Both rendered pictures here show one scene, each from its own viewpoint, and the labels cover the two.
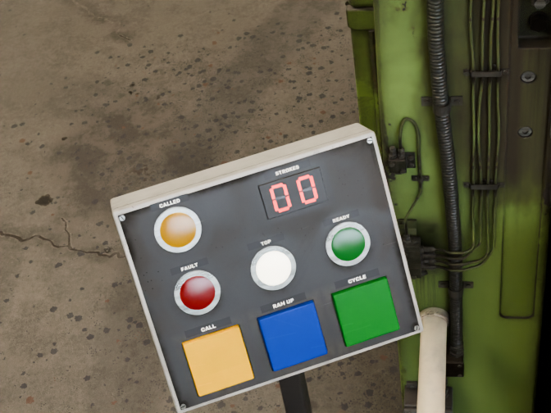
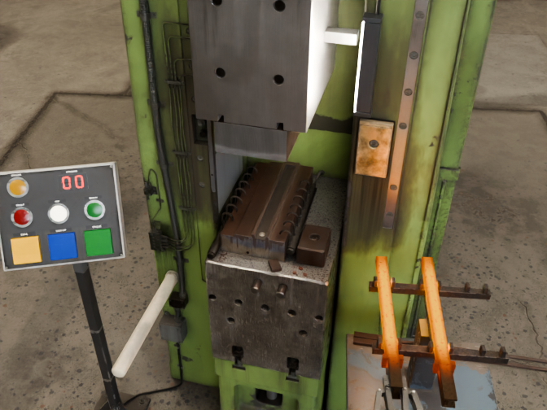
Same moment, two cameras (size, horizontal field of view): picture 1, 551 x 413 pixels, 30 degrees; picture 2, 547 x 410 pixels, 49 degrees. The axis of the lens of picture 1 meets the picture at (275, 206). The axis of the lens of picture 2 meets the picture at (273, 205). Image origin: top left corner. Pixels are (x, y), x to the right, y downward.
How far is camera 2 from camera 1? 0.77 m
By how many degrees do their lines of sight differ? 8
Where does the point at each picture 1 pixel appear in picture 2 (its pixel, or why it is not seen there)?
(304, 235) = (75, 202)
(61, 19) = (93, 133)
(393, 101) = (145, 159)
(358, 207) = (102, 194)
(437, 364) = (162, 294)
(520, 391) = not seen: hidden behind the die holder
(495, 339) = (202, 293)
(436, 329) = (169, 280)
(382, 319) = (105, 247)
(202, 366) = (17, 250)
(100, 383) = (42, 303)
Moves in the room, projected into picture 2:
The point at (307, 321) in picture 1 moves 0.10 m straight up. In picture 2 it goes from (69, 240) to (62, 212)
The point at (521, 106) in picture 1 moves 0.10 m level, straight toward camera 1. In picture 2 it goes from (199, 172) to (185, 189)
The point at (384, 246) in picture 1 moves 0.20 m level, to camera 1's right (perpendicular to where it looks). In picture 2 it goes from (111, 214) to (181, 214)
